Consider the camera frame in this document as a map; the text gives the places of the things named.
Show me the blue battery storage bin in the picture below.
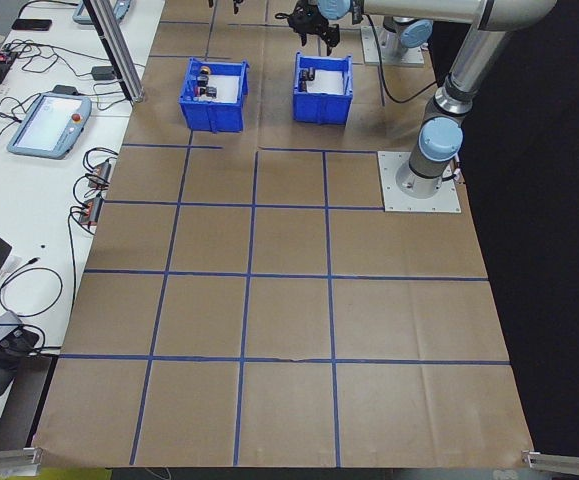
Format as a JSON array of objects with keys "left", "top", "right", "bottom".
[{"left": 292, "top": 51, "right": 354, "bottom": 126}]

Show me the blue switch storage bin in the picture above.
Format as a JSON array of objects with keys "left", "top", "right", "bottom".
[{"left": 177, "top": 57, "right": 250, "bottom": 135}]

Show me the white foam sheet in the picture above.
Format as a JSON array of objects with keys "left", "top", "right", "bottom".
[
  {"left": 196, "top": 74, "right": 243, "bottom": 104},
  {"left": 302, "top": 69, "right": 346, "bottom": 95}
]

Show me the blue grey teach pendant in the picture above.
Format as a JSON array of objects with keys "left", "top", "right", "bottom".
[
  {"left": 7, "top": 91, "right": 93, "bottom": 161},
  {"left": 72, "top": 0, "right": 138, "bottom": 25}
]

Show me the black smartphone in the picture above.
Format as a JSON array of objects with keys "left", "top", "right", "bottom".
[{"left": 11, "top": 18, "right": 53, "bottom": 32}]

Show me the white desk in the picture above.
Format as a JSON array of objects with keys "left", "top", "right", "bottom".
[{"left": 0, "top": 0, "right": 166, "bottom": 451}]

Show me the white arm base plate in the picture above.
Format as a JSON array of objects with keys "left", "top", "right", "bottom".
[
  {"left": 377, "top": 151, "right": 463, "bottom": 214},
  {"left": 361, "top": 24, "right": 428, "bottom": 67}
]

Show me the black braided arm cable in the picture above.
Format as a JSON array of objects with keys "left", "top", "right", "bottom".
[{"left": 363, "top": 12, "right": 443, "bottom": 104}]

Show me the tall aluminium camera post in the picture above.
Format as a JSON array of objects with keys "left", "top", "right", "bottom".
[{"left": 82, "top": 0, "right": 146, "bottom": 105}]

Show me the black orange cable hub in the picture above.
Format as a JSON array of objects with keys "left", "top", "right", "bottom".
[
  {"left": 79, "top": 196, "right": 105, "bottom": 232},
  {"left": 87, "top": 158, "right": 116, "bottom": 190}
]

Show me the black looped desk cable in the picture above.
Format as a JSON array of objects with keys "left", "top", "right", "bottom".
[{"left": 0, "top": 256, "right": 65, "bottom": 322}]

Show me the aluminium frame profile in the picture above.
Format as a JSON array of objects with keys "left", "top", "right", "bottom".
[
  {"left": 520, "top": 448, "right": 579, "bottom": 472},
  {"left": 0, "top": 446, "right": 44, "bottom": 470}
]

